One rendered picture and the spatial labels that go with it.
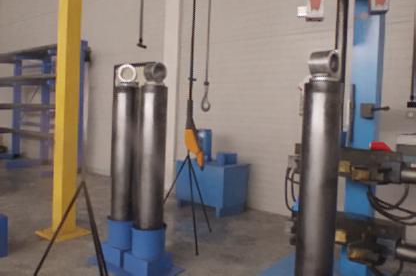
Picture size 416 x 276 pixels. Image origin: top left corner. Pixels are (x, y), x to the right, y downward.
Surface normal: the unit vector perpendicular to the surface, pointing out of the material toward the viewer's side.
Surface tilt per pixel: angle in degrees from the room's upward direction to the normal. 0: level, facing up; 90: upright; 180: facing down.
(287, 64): 90
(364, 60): 90
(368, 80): 90
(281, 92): 90
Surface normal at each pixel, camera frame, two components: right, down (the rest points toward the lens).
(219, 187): -0.64, 0.00
